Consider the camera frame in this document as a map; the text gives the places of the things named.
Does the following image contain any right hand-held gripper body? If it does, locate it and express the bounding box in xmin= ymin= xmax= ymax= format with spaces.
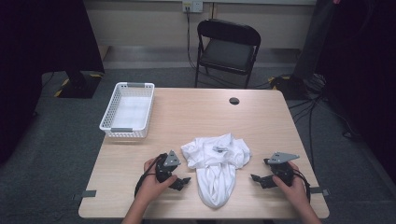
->
xmin=263 ymin=151 xmax=301 ymax=188

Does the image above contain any dark grey stand column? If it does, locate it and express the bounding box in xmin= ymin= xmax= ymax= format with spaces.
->
xmin=291 ymin=0 xmax=334 ymax=80

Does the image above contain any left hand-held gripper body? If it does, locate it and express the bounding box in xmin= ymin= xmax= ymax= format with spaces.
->
xmin=154 ymin=150 xmax=183 ymax=189

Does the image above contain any white wall socket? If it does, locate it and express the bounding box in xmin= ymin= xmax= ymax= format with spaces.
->
xmin=181 ymin=0 xmax=205 ymax=14

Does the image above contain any black stand base yellow tape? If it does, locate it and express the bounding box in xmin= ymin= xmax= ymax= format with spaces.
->
xmin=268 ymin=74 xmax=314 ymax=101
xmin=53 ymin=70 xmax=104 ymax=100

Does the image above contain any bundle of black floor cables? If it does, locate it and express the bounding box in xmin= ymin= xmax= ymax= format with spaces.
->
xmin=288 ymin=73 xmax=363 ymax=172

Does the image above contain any black curtain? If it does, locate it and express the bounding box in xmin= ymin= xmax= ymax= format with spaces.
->
xmin=314 ymin=0 xmax=396 ymax=183
xmin=0 ymin=0 xmax=106 ymax=164

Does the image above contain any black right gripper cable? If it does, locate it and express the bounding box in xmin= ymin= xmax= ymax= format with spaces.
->
xmin=291 ymin=172 xmax=312 ymax=202

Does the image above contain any white plastic basket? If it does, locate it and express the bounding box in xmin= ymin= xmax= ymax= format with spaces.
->
xmin=98 ymin=81 xmax=156 ymax=139

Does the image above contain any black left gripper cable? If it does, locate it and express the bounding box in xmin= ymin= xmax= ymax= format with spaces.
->
xmin=134 ymin=153 xmax=167 ymax=198

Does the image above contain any person's right hand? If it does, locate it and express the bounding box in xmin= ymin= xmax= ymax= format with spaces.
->
xmin=272 ymin=161 xmax=308 ymax=208

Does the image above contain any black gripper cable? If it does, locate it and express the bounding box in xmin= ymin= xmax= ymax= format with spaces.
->
xmin=291 ymin=172 xmax=312 ymax=202
xmin=134 ymin=153 xmax=167 ymax=198

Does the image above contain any white t-shirt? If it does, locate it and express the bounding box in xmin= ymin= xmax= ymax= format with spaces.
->
xmin=180 ymin=133 xmax=252 ymax=209

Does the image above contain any black folding chair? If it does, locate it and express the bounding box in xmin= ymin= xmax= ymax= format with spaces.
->
xmin=194 ymin=19 xmax=262 ymax=90

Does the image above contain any person's left hand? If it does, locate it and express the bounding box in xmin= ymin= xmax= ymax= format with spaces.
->
xmin=135 ymin=157 xmax=178 ymax=203

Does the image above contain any grey tape strip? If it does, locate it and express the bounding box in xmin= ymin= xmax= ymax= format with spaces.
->
xmin=72 ymin=189 xmax=97 ymax=201
xmin=309 ymin=186 xmax=330 ymax=197

